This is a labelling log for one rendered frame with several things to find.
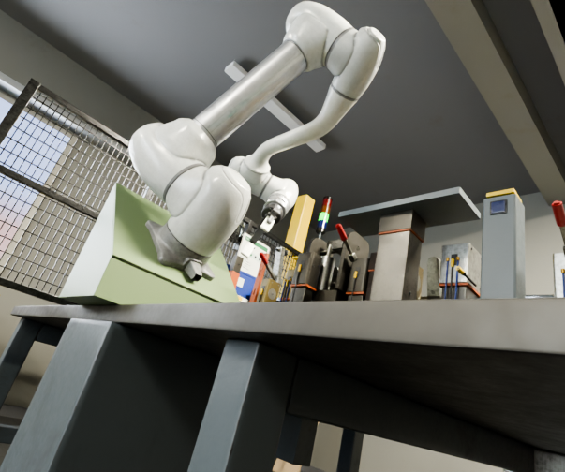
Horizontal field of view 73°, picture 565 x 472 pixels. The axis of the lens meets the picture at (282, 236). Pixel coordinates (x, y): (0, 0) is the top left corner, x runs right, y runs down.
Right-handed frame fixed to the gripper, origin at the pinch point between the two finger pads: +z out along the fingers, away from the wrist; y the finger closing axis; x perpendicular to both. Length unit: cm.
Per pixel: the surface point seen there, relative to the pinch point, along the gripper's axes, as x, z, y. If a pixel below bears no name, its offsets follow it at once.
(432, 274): 49, -3, 27
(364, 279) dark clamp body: 34.8, -0.6, 12.7
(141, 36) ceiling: -168, -214, -69
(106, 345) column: -14, 56, 2
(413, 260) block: 35.7, 9.0, 33.7
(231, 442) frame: 8, 74, 33
